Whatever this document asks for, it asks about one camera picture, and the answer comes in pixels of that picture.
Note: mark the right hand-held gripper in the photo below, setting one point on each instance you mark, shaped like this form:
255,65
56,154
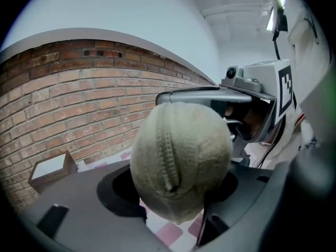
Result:
262,75

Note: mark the brown box white inside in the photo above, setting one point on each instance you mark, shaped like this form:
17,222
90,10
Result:
50,177

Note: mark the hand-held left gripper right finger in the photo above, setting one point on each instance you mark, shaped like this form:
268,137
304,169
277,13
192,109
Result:
249,190

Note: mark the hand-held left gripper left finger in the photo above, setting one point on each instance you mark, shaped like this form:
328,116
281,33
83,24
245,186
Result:
78,206

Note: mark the pink white checkered tablecloth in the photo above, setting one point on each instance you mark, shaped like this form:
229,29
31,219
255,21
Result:
170,232

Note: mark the person's right hand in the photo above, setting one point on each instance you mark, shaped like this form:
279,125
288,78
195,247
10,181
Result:
257,122

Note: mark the person's right forearm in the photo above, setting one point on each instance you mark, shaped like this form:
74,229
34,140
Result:
291,138

